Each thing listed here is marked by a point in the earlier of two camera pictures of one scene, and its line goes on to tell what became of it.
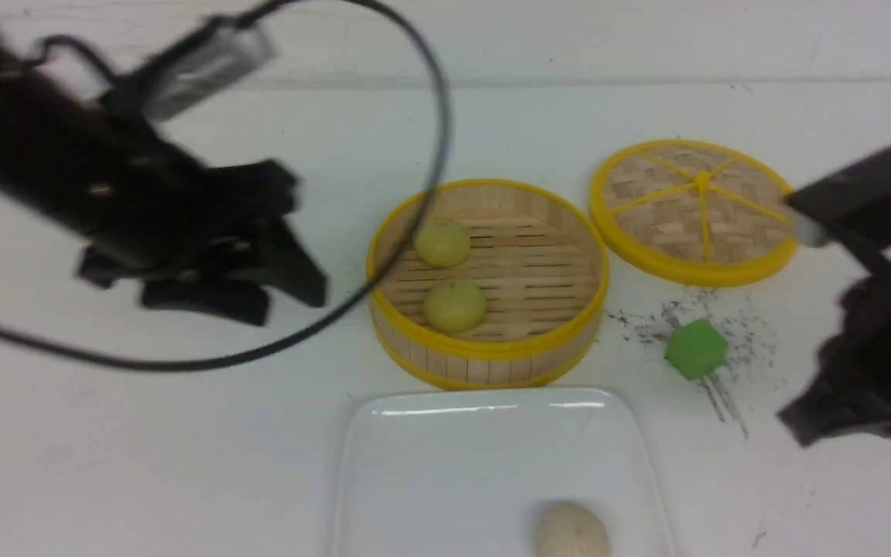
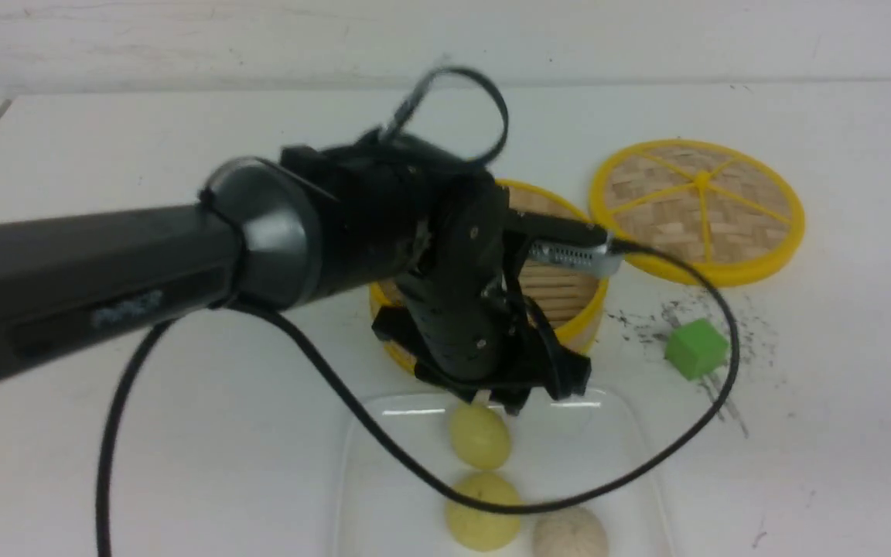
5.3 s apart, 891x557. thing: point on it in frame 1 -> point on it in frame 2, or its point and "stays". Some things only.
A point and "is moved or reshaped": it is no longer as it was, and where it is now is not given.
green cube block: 696,348 stays
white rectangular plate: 469,473 stays
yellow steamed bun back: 442,242 is moved or reshaped
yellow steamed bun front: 454,305 is moved or reshaped
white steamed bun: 570,530 stays
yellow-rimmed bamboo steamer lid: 695,213 stays
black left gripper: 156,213 -> 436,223
